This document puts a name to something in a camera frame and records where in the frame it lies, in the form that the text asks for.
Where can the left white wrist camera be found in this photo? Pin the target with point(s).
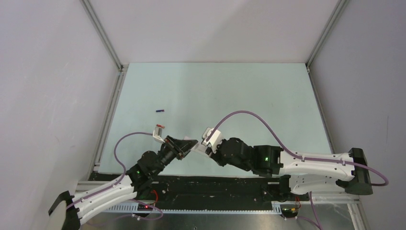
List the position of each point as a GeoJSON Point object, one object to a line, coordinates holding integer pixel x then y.
{"type": "Point", "coordinates": [157, 134]}

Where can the grey slotted cable duct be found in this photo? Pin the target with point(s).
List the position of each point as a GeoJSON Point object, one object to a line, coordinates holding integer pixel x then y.
{"type": "Point", "coordinates": [134, 208]}

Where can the right aluminium frame profile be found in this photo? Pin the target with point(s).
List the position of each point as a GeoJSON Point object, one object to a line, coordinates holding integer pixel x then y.
{"type": "Point", "coordinates": [332, 68]}

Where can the aluminium frame profile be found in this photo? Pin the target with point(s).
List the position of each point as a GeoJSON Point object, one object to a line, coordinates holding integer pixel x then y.
{"type": "Point", "coordinates": [332, 68]}
{"type": "Point", "coordinates": [101, 56]}

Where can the right controller board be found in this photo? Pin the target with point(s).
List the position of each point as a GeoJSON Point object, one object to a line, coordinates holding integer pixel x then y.
{"type": "Point", "coordinates": [289, 213]}

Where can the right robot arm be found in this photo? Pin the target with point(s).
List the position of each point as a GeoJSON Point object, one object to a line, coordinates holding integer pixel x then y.
{"type": "Point", "coordinates": [305, 173]}

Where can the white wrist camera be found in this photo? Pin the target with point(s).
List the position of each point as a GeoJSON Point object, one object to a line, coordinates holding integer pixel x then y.
{"type": "Point", "coordinates": [157, 134]}
{"type": "Point", "coordinates": [212, 138]}

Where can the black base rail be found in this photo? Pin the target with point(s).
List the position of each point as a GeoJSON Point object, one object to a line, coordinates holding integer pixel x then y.
{"type": "Point", "coordinates": [219, 193]}

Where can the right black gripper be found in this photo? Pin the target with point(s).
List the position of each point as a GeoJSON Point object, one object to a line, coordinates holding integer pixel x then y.
{"type": "Point", "coordinates": [216, 156]}

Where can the left aluminium frame profile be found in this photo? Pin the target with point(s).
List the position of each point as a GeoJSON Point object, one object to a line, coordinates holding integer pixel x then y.
{"type": "Point", "coordinates": [101, 56]}

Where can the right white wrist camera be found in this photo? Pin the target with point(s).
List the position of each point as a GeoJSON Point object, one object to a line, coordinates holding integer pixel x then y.
{"type": "Point", "coordinates": [212, 138]}

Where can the controller board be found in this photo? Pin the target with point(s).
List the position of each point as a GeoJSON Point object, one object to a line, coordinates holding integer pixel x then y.
{"type": "Point", "coordinates": [145, 208]}
{"type": "Point", "coordinates": [289, 213]}

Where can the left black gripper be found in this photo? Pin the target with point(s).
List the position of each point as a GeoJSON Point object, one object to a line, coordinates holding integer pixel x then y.
{"type": "Point", "coordinates": [179, 147]}

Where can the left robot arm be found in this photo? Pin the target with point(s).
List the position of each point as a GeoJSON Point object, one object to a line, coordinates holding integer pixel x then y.
{"type": "Point", "coordinates": [70, 212]}

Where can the white remote control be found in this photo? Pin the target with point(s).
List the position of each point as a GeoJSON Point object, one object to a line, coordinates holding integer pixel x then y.
{"type": "Point", "coordinates": [199, 148]}

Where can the left controller board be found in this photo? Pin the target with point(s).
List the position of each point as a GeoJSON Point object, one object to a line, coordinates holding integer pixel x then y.
{"type": "Point", "coordinates": [145, 208]}

